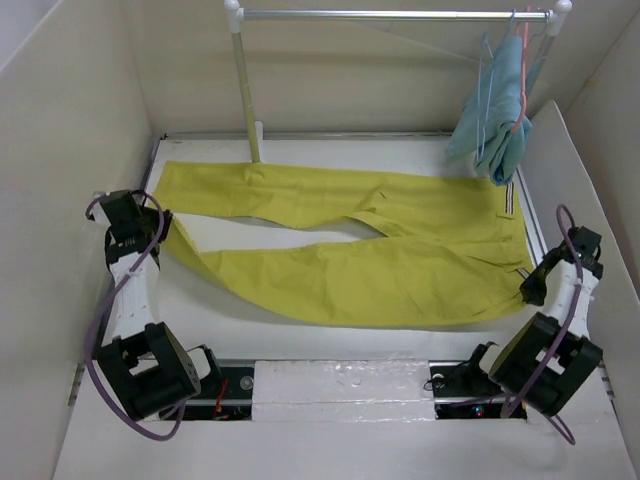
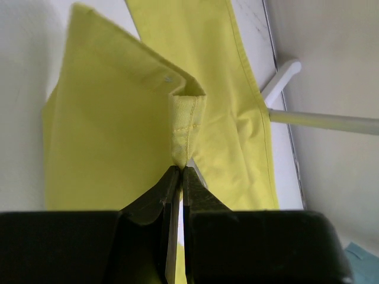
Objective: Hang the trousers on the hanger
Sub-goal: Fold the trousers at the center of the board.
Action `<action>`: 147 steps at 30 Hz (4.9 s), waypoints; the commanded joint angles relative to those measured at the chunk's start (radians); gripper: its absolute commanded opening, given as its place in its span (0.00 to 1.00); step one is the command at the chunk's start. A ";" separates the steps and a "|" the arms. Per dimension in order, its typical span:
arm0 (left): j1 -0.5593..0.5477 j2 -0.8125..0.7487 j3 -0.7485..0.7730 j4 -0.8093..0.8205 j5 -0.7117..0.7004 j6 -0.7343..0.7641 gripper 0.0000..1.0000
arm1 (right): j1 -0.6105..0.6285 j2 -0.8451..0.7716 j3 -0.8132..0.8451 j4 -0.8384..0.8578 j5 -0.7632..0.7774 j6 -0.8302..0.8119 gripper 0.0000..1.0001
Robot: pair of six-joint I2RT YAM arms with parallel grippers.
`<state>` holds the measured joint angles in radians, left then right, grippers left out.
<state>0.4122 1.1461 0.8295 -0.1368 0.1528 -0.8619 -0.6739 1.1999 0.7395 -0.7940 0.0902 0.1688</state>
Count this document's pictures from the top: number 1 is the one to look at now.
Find yellow-green trousers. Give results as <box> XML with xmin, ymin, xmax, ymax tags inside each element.
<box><xmin>154</xmin><ymin>162</ymin><xmax>533</xmax><ymax>329</ymax></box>

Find white clothes rack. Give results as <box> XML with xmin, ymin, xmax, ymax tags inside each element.
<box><xmin>224</xmin><ymin>1</ymin><xmax>573</xmax><ymax>163</ymax></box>

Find blue wire clothes hanger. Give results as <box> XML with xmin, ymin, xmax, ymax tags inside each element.
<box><xmin>475</xmin><ymin>34</ymin><xmax>501</xmax><ymax>176</ymax></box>

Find light blue hanging garment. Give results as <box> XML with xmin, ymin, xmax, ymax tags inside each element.
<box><xmin>445</xmin><ymin>35</ymin><xmax>532</xmax><ymax>186</ymax></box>

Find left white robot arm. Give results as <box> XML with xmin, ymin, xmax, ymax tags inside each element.
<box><xmin>88</xmin><ymin>190</ymin><xmax>224</xmax><ymax>421</ymax></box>

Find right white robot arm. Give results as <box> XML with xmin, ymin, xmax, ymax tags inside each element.
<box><xmin>462</xmin><ymin>226</ymin><xmax>604</xmax><ymax>417</ymax></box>

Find pink clothes hanger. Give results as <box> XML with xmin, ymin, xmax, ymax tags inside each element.
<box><xmin>504</xmin><ymin>22</ymin><xmax>529</xmax><ymax>134</ymax></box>

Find white foam block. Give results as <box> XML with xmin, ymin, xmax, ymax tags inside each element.
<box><xmin>252</xmin><ymin>359</ymin><xmax>435</xmax><ymax>423</ymax></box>

